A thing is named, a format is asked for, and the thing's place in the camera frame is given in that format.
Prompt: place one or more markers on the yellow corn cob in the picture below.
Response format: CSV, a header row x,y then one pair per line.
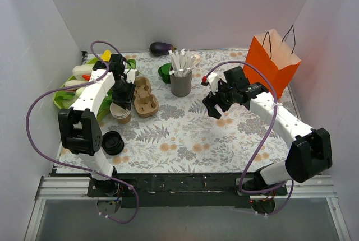
x,y
106,56

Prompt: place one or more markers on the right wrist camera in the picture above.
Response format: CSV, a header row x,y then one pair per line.
x,y
211,80

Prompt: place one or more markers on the napa cabbage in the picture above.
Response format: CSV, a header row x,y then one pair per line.
x,y
86,69

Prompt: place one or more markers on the green vegetable tray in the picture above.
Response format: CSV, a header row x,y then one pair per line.
x,y
61,96

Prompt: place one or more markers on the orange paper bag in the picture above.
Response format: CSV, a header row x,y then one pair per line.
x,y
271,60

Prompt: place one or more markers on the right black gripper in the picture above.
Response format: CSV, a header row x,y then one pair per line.
x,y
219,98

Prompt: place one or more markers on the green pepper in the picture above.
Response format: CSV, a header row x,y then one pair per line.
x,y
164,73

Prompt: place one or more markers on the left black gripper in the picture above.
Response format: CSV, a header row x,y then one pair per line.
x,y
125,100

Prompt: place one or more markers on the stack of paper cups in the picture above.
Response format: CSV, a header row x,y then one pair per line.
x,y
122,115

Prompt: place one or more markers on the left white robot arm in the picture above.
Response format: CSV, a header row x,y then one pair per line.
x,y
79,129

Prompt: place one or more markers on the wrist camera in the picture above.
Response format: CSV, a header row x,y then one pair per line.
x,y
130,75
211,80

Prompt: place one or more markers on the cardboard cup carrier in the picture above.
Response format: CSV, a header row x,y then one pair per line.
x,y
145,102

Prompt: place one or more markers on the red chili pepper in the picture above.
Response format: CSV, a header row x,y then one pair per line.
x,y
86,77

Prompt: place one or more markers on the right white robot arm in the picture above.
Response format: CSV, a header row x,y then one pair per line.
x,y
310,151

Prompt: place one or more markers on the green lettuce leaf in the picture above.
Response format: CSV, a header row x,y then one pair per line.
x,y
104,108

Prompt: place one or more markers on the floral table mat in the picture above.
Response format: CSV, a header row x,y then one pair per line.
x,y
181,138

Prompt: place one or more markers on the aluminium frame rail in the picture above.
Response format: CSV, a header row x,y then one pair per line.
x,y
76,188

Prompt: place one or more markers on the purple eggplant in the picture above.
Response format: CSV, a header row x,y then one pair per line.
x,y
158,49

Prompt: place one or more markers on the white radish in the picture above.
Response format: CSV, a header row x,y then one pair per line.
x,y
72,84

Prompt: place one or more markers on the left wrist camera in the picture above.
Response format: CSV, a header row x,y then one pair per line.
x,y
130,75

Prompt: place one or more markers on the grey straw holder cup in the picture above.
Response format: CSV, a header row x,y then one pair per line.
x,y
181,86

